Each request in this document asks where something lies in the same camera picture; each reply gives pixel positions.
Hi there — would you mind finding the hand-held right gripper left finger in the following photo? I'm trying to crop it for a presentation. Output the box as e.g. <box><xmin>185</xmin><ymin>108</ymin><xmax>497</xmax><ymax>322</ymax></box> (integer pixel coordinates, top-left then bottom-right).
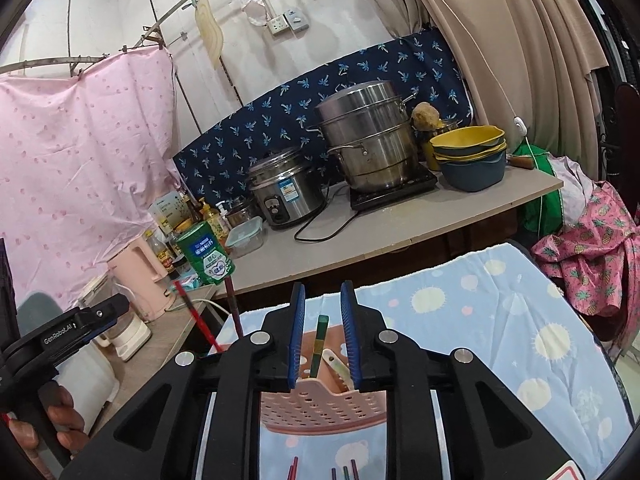
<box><xmin>100</xmin><ymin>282</ymin><xmax>306</xmax><ymax>480</ymax></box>

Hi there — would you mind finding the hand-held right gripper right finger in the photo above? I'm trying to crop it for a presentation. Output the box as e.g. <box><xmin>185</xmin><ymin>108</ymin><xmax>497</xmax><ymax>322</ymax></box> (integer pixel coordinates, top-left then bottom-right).
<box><xmin>341</xmin><ymin>280</ymin><xmax>576</xmax><ymax>480</ymax></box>

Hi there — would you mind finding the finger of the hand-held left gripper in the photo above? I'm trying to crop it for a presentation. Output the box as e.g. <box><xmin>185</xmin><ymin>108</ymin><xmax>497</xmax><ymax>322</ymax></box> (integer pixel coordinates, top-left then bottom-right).
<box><xmin>74</xmin><ymin>295</ymin><xmax>132</xmax><ymax>347</ymax></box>

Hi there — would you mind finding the dark brown chopstick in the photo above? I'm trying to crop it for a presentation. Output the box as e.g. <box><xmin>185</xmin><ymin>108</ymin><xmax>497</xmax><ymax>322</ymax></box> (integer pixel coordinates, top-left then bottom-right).
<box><xmin>226</xmin><ymin>275</ymin><xmax>244</xmax><ymax>341</ymax></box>

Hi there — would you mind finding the pink perforated utensil basket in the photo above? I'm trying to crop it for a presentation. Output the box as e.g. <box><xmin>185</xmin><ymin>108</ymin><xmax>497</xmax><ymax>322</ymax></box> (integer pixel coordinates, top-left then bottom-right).
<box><xmin>260</xmin><ymin>325</ymin><xmax>388</xmax><ymax>436</ymax></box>

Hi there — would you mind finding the person's left hand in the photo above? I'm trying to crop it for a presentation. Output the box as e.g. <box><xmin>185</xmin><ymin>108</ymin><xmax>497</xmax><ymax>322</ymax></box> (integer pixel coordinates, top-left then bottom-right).
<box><xmin>7</xmin><ymin>389</ymin><xmax>92</xmax><ymax>467</ymax></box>

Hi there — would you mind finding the white plastic spoon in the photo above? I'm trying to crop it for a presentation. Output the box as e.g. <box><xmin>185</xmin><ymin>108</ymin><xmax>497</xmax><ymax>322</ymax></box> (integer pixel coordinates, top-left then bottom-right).
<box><xmin>321</xmin><ymin>347</ymin><xmax>355</xmax><ymax>392</ymax></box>

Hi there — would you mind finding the white blender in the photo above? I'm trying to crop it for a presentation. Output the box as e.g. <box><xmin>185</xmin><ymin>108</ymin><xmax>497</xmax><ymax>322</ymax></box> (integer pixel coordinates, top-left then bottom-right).
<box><xmin>79</xmin><ymin>272</ymin><xmax>153</xmax><ymax>362</ymax></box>

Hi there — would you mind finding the grey plastic storage box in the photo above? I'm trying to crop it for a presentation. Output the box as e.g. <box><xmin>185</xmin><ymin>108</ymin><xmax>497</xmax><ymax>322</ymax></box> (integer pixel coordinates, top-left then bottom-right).
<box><xmin>16</xmin><ymin>292</ymin><xmax>67</xmax><ymax>323</ymax></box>

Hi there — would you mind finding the pink electric kettle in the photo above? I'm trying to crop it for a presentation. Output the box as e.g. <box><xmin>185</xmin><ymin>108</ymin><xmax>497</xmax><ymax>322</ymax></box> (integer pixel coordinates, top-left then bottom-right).
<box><xmin>106</xmin><ymin>237</ymin><xmax>177</xmax><ymax>324</ymax></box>

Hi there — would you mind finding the red label sauce bottle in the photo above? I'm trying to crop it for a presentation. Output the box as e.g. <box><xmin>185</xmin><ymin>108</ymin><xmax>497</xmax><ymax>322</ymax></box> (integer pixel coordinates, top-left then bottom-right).
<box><xmin>150</xmin><ymin>230</ymin><xmax>174</xmax><ymax>274</ymax></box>

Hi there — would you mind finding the dark sauce bottle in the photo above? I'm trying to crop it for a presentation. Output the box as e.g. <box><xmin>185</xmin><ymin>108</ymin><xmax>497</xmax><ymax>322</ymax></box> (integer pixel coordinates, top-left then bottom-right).
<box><xmin>167</xmin><ymin>230</ymin><xmax>189</xmax><ymax>282</ymax></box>

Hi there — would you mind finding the blue packet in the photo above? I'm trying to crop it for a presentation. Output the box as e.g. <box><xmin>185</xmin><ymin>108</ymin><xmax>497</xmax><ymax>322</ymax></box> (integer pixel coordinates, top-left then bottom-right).
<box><xmin>175</xmin><ymin>269</ymin><xmax>212</xmax><ymax>292</ymax></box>

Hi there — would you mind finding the clear container with green lid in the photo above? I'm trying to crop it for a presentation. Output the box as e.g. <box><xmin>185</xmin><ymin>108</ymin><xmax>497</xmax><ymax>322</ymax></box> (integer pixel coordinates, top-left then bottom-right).
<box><xmin>224</xmin><ymin>216</ymin><xmax>265</xmax><ymax>257</ymax></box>

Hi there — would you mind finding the green labelled can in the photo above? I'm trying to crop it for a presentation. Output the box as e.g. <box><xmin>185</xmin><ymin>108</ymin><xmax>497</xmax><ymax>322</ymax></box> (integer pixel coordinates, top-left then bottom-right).
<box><xmin>176</xmin><ymin>221</ymin><xmax>236</xmax><ymax>287</ymax></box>

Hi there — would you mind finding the white green carton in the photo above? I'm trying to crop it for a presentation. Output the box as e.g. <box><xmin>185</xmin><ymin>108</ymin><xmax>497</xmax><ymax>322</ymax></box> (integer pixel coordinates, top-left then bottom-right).
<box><xmin>151</xmin><ymin>191</ymin><xmax>187</xmax><ymax>234</ymax></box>

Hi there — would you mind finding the blue planet print tablecloth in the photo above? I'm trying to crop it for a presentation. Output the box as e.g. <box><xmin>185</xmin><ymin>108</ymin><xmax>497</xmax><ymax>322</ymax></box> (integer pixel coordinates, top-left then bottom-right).
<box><xmin>90</xmin><ymin>242</ymin><xmax>632</xmax><ymax>480</ymax></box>

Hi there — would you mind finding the small steel pot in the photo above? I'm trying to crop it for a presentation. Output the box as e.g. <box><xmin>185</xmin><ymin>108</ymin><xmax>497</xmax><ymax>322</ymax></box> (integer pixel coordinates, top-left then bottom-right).
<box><xmin>222</xmin><ymin>197</ymin><xmax>259</xmax><ymax>229</ymax></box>

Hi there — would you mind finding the silver rice cooker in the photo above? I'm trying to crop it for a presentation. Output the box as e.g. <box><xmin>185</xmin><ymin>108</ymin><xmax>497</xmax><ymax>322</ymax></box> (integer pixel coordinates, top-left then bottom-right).
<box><xmin>246</xmin><ymin>147</ymin><xmax>329</xmax><ymax>227</ymax></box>

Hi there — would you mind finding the pink dotted curtain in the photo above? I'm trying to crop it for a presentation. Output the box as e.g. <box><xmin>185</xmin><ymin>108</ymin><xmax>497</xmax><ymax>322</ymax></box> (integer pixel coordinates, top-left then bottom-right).
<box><xmin>0</xmin><ymin>50</ymin><xmax>185</xmax><ymax>313</ymax></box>

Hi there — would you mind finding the black induction cooker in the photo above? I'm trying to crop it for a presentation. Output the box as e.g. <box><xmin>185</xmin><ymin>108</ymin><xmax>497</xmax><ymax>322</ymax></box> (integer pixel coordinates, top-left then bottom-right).
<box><xmin>348</xmin><ymin>165</ymin><xmax>440</xmax><ymax>211</ymax></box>

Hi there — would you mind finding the stainless steel steamer pot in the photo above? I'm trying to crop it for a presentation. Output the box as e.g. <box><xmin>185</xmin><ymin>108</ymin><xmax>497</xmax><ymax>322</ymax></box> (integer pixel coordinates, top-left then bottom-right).
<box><xmin>305</xmin><ymin>80</ymin><xmax>422</xmax><ymax>194</ymax></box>

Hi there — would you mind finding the yellow jar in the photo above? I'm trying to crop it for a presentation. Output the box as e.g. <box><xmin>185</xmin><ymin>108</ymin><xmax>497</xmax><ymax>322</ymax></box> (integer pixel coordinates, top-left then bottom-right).
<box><xmin>419</xmin><ymin>129</ymin><xmax>442</xmax><ymax>172</ymax></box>

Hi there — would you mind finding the blue bowl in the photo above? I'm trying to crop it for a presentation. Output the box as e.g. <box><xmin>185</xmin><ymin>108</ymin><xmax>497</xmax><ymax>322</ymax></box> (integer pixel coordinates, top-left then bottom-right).
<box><xmin>435</xmin><ymin>152</ymin><xmax>507</xmax><ymax>194</ymax></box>

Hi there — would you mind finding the navy palm print cloth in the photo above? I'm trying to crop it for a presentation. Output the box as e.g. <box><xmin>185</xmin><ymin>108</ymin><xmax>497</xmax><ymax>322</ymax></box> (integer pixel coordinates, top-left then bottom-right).
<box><xmin>172</xmin><ymin>27</ymin><xmax>475</xmax><ymax>207</ymax></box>

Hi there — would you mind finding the yellow bowl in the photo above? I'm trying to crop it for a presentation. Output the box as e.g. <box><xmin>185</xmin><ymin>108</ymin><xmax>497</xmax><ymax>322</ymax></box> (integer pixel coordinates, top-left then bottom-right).
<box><xmin>429</xmin><ymin>126</ymin><xmax>506</xmax><ymax>153</ymax></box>
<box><xmin>432</xmin><ymin>142</ymin><xmax>508</xmax><ymax>165</ymax></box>

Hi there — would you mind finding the brown loofah sponge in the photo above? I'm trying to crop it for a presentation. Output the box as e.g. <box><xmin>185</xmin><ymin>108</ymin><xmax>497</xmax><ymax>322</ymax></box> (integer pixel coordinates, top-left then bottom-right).
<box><xmin>411</xmin><ymin>101</ymin><xmax>443</xmax><ymax>131</ymax></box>

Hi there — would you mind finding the green cloth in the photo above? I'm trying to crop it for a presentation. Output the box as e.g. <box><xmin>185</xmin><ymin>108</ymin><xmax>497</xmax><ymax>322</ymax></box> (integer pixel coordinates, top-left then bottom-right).
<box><xmin>516</xmin><ymin>142</ymin><xmax>567</xmax><ymax>237</ymax></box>

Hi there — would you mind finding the pink pineapple print cloth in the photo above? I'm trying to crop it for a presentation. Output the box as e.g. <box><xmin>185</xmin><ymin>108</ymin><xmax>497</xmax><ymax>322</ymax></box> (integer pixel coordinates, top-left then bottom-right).
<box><xmin>530</xmin><ymin>180</ymin><xmax>640</xmax><ymax>343</ymax></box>

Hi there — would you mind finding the pale lilac cloth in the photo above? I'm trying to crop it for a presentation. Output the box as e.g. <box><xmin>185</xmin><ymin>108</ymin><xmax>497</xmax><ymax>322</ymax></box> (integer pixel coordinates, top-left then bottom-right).
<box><xmin>547</xmin><ymin>155</ymin><xmax>597</xmax><ymax>217</ymax></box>

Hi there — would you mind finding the cream cutting board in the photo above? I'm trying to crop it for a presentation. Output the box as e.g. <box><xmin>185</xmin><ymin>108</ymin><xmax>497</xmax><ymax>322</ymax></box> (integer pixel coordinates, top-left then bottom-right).
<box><xmin>194</xmin><ymin>0</ymin><xmax>225</xmax><ymax>70</ymax></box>

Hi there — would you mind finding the beige curtain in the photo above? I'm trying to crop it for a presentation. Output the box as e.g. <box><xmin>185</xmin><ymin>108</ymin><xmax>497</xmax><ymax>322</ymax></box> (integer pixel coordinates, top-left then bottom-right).
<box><xmin>390</xmin><ymin>0</ymin><xmax>610</xmax><ymax>183</ymax></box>

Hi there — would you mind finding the white cable with switch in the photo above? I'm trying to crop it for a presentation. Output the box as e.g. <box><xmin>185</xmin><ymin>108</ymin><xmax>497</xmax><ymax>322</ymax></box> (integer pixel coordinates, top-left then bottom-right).
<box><xmin>425</xmin><ymin>0</ymin><xmax>547</xmax><ymax>241</ymax></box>

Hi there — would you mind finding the wall switch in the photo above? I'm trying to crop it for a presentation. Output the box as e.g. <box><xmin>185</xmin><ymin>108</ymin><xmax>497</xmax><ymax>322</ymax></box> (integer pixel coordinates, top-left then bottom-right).
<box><xmin>283</xmin><ymin>7</ymin><xmax>310</xmax><ymax>31</ymax></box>

